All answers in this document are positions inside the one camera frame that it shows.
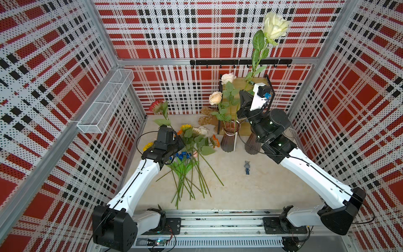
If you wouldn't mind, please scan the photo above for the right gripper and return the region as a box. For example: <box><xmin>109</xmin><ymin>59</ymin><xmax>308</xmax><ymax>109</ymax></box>
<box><xmin>238</xmin><ymin>90</ymin><xmax>269</xmax><ymax>142</ymax></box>

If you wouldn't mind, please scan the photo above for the yellow sunflower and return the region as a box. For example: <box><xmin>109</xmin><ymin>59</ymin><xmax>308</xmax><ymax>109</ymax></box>
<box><xmin>143</xmin><ymin>142</ymin><xmax>154</xmax><ymax>152</ymax></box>
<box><xmin>181</xmin><ymin>124</ymin><xmax>193</xmax><ymax>132</ymax></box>

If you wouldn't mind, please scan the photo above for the pale pink rose flower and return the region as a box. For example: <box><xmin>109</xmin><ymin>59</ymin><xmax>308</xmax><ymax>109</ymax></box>
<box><xmin>218</xmin><ymin>73</ymin><xmax>239</xmax><ymax>123</ymax></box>

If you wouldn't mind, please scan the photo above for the cream gerbera flower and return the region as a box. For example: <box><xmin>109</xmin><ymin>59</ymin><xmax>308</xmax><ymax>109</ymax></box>
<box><xmin>193</xmin><ymin>126</ymin><xmax>209</xmax><ymax>136</ymax></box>

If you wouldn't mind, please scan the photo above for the red gerbera flower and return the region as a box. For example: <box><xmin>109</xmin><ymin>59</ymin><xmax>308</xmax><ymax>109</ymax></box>
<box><xmin>149</xmin><ymin>100</ymin><xmax>171</xmax><ymax>127</ymax></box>

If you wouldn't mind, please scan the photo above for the white rose flower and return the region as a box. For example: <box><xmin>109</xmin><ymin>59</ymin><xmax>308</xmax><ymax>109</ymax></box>
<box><xmin>244</xmin><ymin>12</ymin><xmax>291</xmax><ymax>90</ymax></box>

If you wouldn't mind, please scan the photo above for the orange gerbera flower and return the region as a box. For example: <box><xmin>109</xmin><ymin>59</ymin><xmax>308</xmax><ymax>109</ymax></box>
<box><xmin>211</xmin><ymin>134</ymin><xmax>220</xmax><ymax>148</ymax></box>

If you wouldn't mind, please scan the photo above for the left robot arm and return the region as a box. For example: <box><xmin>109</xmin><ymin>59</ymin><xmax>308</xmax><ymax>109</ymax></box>
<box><xmin>91</xmin><ymin>126</ymin><xmax>185</xmax><ymax>252</ymax></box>

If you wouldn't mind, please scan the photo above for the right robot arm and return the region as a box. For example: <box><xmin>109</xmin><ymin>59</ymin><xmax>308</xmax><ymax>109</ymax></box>
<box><xmin>237</xmin><ymin>90</ymin><xmax>366</xmax><ymax>235</ymax></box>

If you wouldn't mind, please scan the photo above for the pink glass vase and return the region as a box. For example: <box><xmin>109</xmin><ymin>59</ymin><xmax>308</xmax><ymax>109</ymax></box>
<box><xmin>220</xmin><ymin>120</ymin><xmax>240</xmax><ymax>152</ymax></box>

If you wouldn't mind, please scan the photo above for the dark ribbed glass vase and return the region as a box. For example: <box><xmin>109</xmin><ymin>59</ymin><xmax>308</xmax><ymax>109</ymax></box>
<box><xmin>245</xmin><ymin>131</ymin><xmax>262</xmax><ymax>155</ymax></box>

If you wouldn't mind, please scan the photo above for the clear glass vase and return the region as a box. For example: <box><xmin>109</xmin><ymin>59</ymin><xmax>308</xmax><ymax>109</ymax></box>
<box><xmin>282</xmin><ymin>127</ymin><xmax>297</xmax><ymax>142</ymax></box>

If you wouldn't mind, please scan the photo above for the wooden two-tier shelf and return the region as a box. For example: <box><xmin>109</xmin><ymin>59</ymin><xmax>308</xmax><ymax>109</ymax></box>
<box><xmin>219</xmin><ymin>74</ymin><xmax>276</xmax><ymax>120</ymax></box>

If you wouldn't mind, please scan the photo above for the green circuit board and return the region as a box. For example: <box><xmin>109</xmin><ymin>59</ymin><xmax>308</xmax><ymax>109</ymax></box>
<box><xmin>147</xmin><ymin>239</ymin><xmax>169</xmax><ymax>247</ymax></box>

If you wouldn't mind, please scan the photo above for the small grey figurine keychain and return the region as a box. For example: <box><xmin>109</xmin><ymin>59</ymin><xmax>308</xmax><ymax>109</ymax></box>
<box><xmin>244</xmin><ymin>161</ymin><xmax>250</xmax><ymax>175</ymax></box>

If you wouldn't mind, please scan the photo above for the black hook rail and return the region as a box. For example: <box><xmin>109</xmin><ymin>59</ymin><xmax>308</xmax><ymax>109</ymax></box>
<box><xmin>190</xmin><ymin>58</ymin><xmax>293</xmax><ymax>67</ymax></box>

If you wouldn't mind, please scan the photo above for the white wire wall basket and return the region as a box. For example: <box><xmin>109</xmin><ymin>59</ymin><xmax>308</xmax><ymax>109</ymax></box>
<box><xmin>77</xmin><ymin>69</ymin><xmax>134</xmax><ymax>134</ymax></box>

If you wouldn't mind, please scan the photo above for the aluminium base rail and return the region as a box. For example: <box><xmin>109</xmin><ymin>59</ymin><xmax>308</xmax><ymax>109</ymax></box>
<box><xmin>94</xmin><ymin>209</ymin><xmax>352</xmax><ymax>237</ymax></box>

